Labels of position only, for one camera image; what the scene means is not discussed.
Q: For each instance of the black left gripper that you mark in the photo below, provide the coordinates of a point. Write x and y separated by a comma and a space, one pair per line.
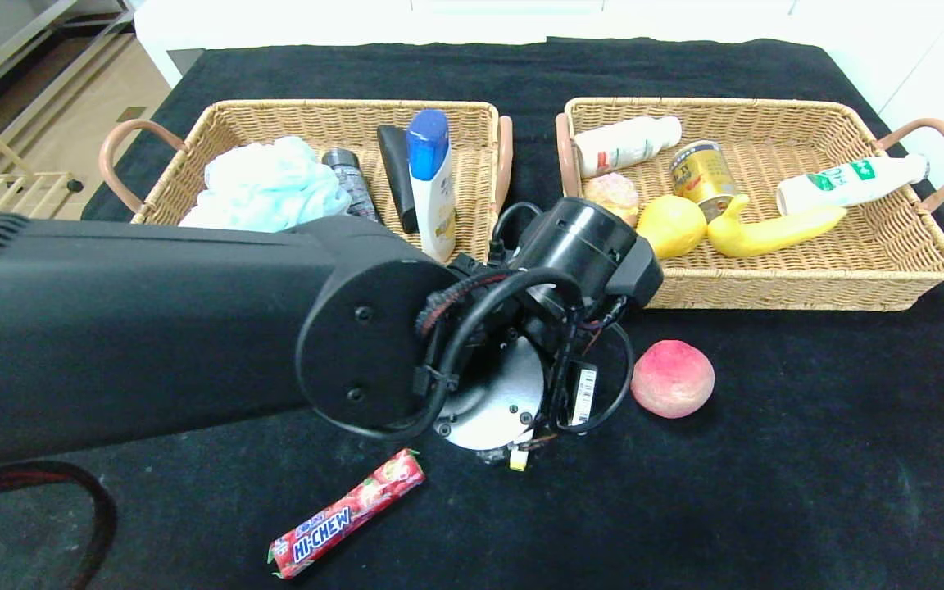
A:
583, 397

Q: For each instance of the pink peach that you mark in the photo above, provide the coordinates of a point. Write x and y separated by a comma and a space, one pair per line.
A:
673, 381

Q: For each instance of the white marker yellow cap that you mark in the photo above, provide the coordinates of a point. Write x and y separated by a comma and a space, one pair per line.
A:
519, 460

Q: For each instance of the yellow banana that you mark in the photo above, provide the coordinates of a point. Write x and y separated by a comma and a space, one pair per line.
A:
767, 238

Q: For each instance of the gold drink can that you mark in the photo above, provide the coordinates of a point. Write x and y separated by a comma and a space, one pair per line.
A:
701, 174

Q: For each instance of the red Hi-Chew candy pack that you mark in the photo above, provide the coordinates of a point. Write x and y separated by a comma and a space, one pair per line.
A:
341, 518

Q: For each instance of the white milk bottle green label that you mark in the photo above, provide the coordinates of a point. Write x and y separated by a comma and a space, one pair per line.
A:
841, 185

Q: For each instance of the light blue bath loofah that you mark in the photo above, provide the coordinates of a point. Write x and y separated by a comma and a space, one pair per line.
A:
267, 184

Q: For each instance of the yellow pear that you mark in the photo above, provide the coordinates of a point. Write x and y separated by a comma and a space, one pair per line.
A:
673, 228

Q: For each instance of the pink cream puff bun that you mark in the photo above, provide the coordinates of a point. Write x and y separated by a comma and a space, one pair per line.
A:
613, 192

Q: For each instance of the black tablecloth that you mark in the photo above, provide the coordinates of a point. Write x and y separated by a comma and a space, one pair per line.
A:
767, 492

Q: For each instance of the white bottle with red label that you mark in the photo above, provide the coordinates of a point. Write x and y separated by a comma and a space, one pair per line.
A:
624, 146

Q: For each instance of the white shampoo bottle blue cap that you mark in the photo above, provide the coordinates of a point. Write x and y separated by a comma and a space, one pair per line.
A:
432, 188

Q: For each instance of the black squeeze tube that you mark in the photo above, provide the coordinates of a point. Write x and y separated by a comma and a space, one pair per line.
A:
396, 172

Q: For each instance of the grey squeeze tube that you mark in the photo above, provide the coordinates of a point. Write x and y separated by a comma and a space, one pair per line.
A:
353, 180

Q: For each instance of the white cabinet front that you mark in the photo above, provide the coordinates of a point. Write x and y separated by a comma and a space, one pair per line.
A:
931, 82

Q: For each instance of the brown floor outlet plate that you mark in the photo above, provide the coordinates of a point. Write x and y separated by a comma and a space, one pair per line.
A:
129, 113

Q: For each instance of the white table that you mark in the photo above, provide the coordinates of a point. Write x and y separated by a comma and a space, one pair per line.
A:
185, 24

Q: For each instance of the beige wooden rack on wheels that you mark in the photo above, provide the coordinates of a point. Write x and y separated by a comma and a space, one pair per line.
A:
29, 174

